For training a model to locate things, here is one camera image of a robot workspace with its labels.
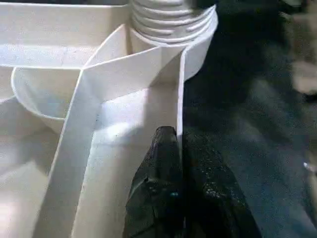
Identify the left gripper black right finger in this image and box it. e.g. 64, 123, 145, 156
184, 133, 261, 238

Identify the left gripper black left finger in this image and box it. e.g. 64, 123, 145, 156
125, 125, 186, 238

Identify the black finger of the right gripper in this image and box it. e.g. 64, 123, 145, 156
185, 0, 216, 11

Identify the white plastic table leg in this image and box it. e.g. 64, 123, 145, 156
130, 0, 218, 48

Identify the white plastic table top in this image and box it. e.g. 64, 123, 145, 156
0, 0, 220, 238

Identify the black work mat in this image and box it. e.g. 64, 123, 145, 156
183, 0, 317, 238

